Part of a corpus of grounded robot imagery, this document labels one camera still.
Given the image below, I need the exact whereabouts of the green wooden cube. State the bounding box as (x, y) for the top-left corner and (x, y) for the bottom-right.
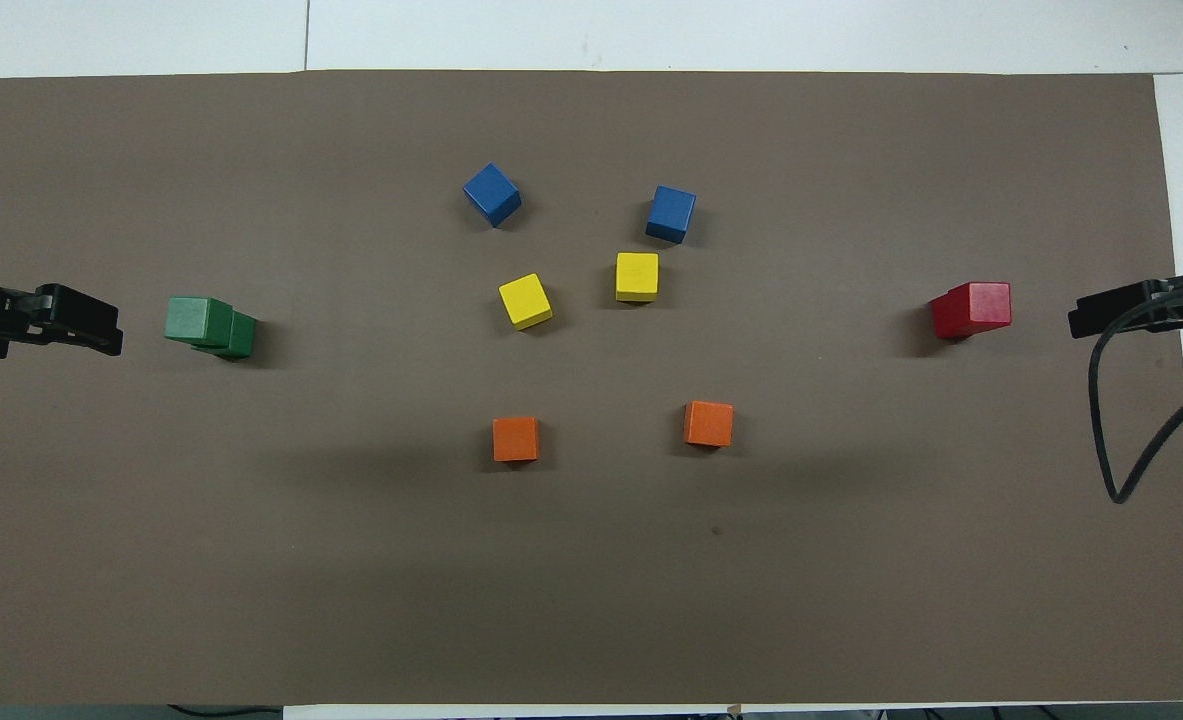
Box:
(164, 296), (235, 348)
(191, 311), (259, 362)

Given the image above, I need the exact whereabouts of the orange wooden cube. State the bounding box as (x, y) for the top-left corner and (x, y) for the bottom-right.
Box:
(492, 416), (541, 464)
(682, 400), (735, 449)

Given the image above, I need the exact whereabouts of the blue wooden cube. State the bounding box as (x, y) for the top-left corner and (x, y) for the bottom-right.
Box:
(645, 185), (697, 245)
(463, 163), (523, 228)

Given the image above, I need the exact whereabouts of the yellow wooden cube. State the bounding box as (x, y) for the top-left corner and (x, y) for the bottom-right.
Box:
(615, 252), (660, 304)
(498, 273), (554, 331)

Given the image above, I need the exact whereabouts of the brown paper table mat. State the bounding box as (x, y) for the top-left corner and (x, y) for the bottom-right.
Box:
(0, 70), (1183, 706)

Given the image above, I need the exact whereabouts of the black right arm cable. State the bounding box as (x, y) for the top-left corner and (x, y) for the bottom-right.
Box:
(1089, 285), (1183, 504)

